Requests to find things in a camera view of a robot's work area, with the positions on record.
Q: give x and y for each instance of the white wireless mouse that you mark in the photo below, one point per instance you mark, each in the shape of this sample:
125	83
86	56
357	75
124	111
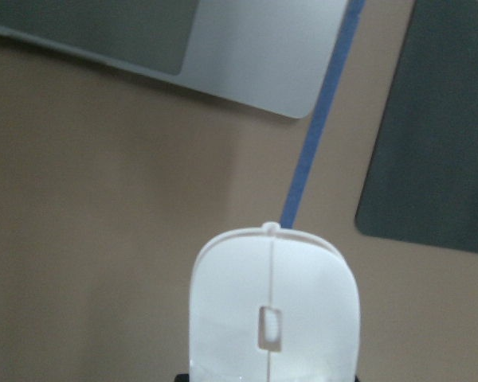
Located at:
272	304

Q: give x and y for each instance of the grey laptop computer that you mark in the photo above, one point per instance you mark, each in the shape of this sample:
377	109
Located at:
272	55

